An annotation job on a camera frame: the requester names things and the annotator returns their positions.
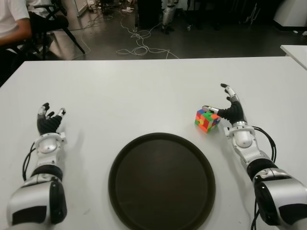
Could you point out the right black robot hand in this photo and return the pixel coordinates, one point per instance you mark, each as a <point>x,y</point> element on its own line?
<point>235,112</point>

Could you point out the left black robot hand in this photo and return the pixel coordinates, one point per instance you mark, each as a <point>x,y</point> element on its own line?
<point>46,124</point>

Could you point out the multicoloured Rubik's cube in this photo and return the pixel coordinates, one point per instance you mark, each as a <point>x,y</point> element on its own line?
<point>206,122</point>

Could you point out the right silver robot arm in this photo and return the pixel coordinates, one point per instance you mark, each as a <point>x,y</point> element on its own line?
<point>242,139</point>

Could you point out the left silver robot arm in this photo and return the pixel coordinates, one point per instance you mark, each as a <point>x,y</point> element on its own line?
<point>45,148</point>

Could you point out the dark round plate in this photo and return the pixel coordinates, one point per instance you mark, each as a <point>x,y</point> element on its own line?
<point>163,182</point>

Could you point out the white side table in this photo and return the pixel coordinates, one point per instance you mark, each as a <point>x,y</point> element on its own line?
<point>297,51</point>

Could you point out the black chair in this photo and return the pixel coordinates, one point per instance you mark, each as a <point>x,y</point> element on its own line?
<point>55,22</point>

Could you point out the person in white shirt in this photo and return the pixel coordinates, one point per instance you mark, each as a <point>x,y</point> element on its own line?
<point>9,19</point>

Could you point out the white cabinet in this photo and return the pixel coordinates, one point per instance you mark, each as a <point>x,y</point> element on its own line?
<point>292,12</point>

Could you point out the silver standing robot leg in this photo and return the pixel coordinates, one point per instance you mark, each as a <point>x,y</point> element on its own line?
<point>168,14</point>

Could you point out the white panel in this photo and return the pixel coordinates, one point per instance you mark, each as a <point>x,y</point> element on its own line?
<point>80,7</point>

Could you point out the black cabinet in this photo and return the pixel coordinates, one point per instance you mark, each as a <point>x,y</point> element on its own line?
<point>148,14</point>

